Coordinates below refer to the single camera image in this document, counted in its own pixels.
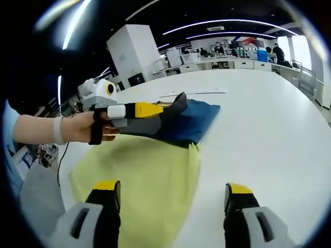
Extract yellow blue dark garment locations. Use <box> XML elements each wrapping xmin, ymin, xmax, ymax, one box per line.
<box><xmin>69</xmin><ymin>91</ymin><xmax>222</xmax><ymax>248</ymax></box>

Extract long ceiling light strip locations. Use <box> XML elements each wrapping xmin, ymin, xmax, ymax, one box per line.
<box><xmin>62</xmin><ymin>0</ymin><xmax>92</xmax><ymax>50</ymax></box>
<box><xmin>57</xmin><ymin>74</ymin><xmax>63</xmax><ymax>104</ymax></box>

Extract white square pillar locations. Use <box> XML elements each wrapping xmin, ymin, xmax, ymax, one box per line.
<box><xmin>106</xmin><ymin>24</ymin><xmax>161</xmax><ymax>88</ymax></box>

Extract person's light blue shirt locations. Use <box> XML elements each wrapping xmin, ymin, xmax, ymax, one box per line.
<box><xmin>4</xmin><ymin>100</ymin><xmax>27</xmax><ymax>197</ymax></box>

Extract white counter with drawers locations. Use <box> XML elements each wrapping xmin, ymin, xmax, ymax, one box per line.
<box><xmin>152</xmin><ymin>58</ymin><xmax>298</xmax><ymax>77</ymax></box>

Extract black cabinet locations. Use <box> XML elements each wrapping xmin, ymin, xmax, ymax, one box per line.
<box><xmin>128</xmin><ymin>72</ymin><xmax>144</xmax><ymax>87</ymax></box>

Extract person's grey trousers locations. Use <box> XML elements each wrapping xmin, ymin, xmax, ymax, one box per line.
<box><xmin>20</xmin><ymin>165</ymin><xmax>66</xmax><ymax>234</ymax></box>

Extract black cable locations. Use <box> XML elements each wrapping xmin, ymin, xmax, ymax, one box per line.
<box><xmin>56</xmin><ymin>141</ymin><xmax>70</xmax><ymax>187</ymax></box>

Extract blue white printed box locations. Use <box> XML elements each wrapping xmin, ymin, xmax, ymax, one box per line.
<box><xmin>19</xmin><ymin>150</ymin><xmax>35</xmax><ymax>166</ymax></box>

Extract white wristband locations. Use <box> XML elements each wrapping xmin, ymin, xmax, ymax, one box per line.
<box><xmin>53</xmin><ymin>116</ymin><xmax>66</xmax><ymax>145</ymax></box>

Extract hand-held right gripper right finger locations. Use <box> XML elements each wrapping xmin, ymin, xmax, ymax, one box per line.
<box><xmin>223</xmin><ymin>182</ymin><xmax>294</xmax><ymax>248</ymax></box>

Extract white printer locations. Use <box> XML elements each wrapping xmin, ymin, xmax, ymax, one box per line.
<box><xmin>154</xmin><ymin>58</ymin><xmax>168</xmax><ymax>72</ymax></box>
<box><xmin>182</xmin><ymin>53</ymin><xmax>200</xmax><ymax>64</ymax></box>

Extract curved ceiling light strip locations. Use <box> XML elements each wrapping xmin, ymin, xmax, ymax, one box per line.
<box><xmin>162</xmin><ymin>19</ymin><xmax>298</xmax><ymax>36</ymax></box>
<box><xmin>186</xmin><ymin>30</ymin><xmax>275</xmax><ymax>40</ymax></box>

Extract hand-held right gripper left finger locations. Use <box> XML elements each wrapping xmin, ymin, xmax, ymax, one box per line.
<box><xmin>55</xmin><ymin>180</ymin><xmax>122</xmax><ymax>248</ymax></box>

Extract white template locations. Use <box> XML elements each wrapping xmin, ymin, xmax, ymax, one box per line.
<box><xmin>159</xmin><ymin>87</ymin><xmax>228</xmax><ymax>98</ymax></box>

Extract tall white appliance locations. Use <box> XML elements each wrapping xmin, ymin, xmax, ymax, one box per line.
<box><xmin>166</xmin><ymin>49</ymin><xmax>182</xmax><ymax>67</ymax></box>

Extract person's left hand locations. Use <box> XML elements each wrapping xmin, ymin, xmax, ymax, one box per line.
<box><xmin>63</xmin><ymin>111</ymin><xmax>121</xmax><ymax>145</ymax></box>

